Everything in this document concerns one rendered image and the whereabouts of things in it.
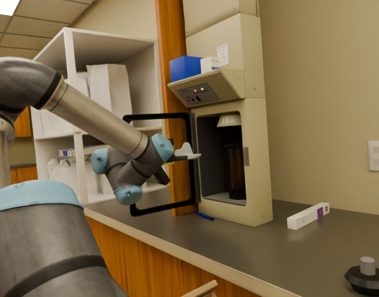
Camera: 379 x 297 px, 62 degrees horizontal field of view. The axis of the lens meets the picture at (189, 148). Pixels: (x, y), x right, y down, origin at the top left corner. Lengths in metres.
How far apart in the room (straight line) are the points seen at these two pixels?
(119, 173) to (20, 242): 0.56
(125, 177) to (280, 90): 0.96
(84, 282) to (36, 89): 0.47
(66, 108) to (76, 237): 0.42
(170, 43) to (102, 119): 0.75
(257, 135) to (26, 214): 0.93
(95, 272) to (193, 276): 0.74
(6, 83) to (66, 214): 0.39
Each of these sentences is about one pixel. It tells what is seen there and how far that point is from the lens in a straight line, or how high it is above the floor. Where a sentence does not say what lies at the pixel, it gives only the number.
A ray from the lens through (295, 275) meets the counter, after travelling 0.86.
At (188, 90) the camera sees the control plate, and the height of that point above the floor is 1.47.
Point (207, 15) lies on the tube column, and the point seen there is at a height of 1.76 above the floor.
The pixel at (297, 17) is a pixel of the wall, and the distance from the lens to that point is 1.60.
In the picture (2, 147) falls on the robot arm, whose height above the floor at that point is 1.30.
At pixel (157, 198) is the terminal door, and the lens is 1.31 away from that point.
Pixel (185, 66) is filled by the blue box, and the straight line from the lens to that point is 1.26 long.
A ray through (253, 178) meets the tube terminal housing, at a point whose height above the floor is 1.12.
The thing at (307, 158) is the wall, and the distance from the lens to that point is 1.54.
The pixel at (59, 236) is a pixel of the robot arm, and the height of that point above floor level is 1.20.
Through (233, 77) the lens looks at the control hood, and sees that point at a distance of 1.13.
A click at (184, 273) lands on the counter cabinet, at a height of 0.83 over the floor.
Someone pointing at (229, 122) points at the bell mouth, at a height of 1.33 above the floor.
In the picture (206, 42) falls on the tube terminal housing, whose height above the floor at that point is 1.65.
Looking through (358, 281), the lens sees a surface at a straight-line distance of 0.79.
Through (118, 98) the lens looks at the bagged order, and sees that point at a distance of 2.40.
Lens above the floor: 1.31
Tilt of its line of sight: 3 degrees down
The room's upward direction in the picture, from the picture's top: 4 degrees counter-clockwise
